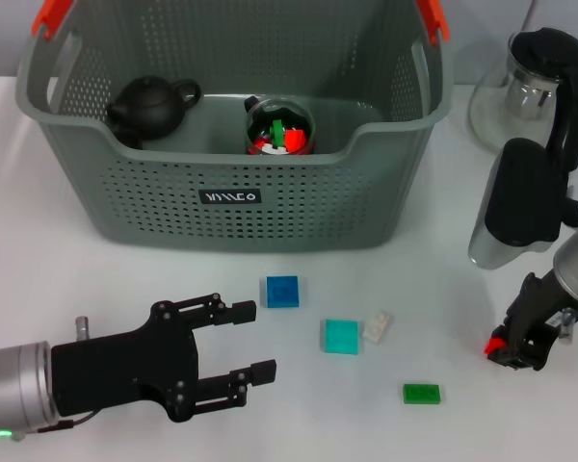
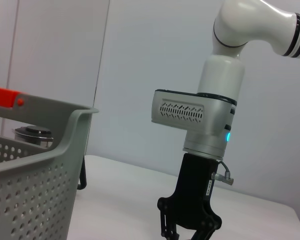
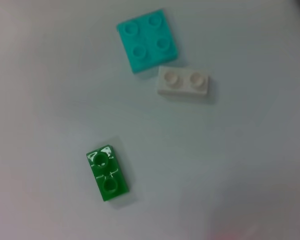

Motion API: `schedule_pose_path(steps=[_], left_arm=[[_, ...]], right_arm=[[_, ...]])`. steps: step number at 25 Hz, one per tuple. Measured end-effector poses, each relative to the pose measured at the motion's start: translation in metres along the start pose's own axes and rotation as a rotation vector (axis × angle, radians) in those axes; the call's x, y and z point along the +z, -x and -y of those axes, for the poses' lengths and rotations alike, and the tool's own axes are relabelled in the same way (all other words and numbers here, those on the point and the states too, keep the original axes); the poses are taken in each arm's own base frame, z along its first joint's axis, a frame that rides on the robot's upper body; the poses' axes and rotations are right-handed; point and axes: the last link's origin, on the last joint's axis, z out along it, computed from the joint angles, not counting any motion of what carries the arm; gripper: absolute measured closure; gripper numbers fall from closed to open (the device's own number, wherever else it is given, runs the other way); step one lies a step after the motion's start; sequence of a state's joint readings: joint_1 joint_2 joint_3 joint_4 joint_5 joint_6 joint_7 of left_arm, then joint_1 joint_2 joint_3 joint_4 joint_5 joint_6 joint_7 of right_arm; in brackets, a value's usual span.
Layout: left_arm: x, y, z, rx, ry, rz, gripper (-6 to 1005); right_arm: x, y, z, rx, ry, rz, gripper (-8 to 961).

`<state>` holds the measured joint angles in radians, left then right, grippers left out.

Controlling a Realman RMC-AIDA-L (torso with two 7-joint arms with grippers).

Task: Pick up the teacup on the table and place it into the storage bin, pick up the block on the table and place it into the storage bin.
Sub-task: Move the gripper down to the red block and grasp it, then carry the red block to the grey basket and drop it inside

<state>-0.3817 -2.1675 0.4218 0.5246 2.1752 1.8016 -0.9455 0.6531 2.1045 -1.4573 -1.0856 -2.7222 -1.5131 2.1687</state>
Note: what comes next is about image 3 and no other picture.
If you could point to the white two-stud brick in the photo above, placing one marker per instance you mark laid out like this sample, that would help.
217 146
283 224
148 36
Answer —
182 83

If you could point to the green two-stud brick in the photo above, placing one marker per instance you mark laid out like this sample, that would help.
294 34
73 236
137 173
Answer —
107 175

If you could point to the teal square brick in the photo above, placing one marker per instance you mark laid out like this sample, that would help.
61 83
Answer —
147 40

